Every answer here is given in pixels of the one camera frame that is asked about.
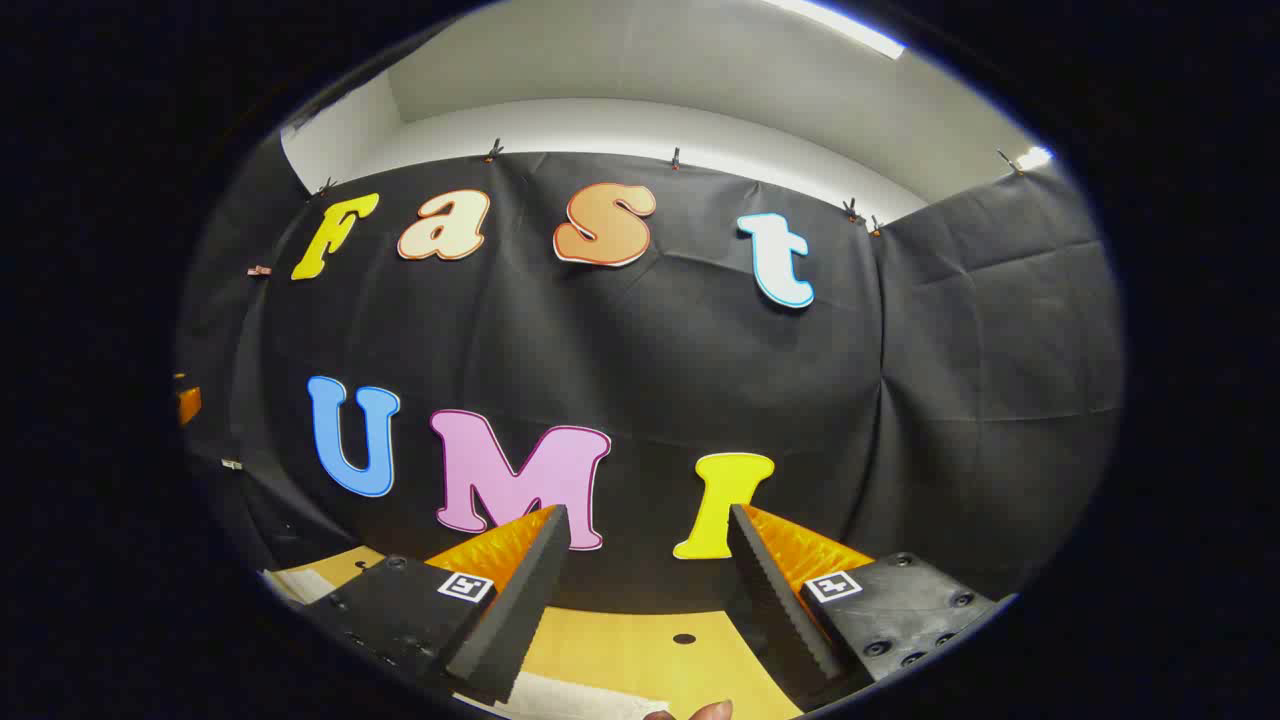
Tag ceiling light strip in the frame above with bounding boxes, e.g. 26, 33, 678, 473
765, 0, 906, 59

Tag black backdrop cloth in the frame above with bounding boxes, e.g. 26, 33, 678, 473
175, 130, 1126, 616

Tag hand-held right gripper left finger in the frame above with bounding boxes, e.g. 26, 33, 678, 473
298, 504, 572, 704

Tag white jeans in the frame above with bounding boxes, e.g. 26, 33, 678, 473
452, 670, 673, 720

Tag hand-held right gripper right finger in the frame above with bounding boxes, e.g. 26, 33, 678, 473
724, 503, 1001, 715

